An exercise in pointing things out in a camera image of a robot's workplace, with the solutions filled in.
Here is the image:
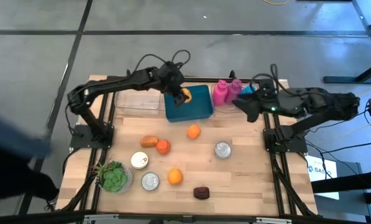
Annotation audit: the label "white printed sign box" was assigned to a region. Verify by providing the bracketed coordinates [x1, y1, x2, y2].
[305, 154, 340, 200]

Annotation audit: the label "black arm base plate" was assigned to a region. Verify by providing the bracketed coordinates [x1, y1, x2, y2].
[69, 124, 114, 149]
[263, 127, 308, 154]

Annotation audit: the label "person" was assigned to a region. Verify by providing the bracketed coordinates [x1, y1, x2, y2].
[0, 113, 61, 203]

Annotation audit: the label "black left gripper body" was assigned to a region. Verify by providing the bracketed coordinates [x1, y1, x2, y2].
[155, 62, 185, 94]

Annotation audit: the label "black aluminium table frame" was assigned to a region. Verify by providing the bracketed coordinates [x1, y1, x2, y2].
[56, 68, 321, 224]

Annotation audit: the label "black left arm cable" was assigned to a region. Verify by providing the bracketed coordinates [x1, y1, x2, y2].
[134, 49, 191, 73]

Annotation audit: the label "gold-lid tin can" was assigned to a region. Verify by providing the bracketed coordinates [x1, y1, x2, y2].
[131, 151, 149, 170]

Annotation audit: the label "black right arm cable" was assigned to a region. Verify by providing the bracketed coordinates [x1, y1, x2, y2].
[250, 63, 285, 93]

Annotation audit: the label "clear plastic container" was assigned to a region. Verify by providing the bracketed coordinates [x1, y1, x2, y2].
[210, 83, 262, 115]
[114, 88, 163, 112]

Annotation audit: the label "silver-lid can blue fish label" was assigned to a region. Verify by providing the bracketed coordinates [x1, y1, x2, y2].
[140, 171, 160, 192]

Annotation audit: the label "pale yellow rope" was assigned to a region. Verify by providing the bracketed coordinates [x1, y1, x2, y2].
[336, 81, 371, 138]

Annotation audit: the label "teal plastic bin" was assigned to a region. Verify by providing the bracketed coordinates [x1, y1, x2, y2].
[163, 84, 214, 123]

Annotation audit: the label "silver-lid can teal label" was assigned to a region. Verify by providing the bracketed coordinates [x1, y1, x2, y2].
[214, 141, 232, 160]

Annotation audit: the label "dark magenta squeeze bottle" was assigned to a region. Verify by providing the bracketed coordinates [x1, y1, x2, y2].
[224, 78, 243, 105]

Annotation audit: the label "yellow floor cable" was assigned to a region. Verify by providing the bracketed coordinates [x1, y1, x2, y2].
[262, 0, 290, 6]

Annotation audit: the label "round smooth toy orange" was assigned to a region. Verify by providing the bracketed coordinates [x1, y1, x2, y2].
[167, 167, 185, 186]

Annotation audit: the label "orange toy tangerine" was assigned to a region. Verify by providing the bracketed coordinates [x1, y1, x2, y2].
[186, 124, 202, 139]

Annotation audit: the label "yellow toy mango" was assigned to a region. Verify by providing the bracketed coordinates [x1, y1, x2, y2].
[181, 88, 193, 104]

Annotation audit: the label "brown toy potato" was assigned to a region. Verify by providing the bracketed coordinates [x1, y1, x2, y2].
[140, 135, 160, 149]

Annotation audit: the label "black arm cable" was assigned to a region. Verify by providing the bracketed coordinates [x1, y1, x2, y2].
[134, 49, 191, 73]
[250, 63, 285, 93]

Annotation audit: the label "bright pink squeeze bottle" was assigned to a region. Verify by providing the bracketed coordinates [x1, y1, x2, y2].
[212, 79, 229, 107]

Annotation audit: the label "black metal beams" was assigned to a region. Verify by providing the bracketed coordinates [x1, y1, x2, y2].
[311, 169, 371, 206]

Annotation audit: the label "dark maroon toy food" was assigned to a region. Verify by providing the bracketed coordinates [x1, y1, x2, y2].
[193, 186, 211, 200]

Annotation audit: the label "silver frame bracket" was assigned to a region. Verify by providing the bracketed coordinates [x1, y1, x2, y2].
[83, 213, 120, 224]
[255, 217, 293, 224]

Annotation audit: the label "blue squeeze bottle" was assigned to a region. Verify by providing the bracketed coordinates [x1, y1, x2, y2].
[240, 83, 258, 96]

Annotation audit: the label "green succulent in pot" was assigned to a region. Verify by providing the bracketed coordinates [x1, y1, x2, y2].
[91, 160, 134, 194]

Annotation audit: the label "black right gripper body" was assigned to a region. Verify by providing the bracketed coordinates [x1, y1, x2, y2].
[256, 79, 287, 113]

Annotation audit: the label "black desk stand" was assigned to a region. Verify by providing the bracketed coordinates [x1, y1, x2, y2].
[323, 0, 371, 85]

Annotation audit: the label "reddish-orange toy persimmon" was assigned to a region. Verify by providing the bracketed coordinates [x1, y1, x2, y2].
[155, 139, 172, 156]

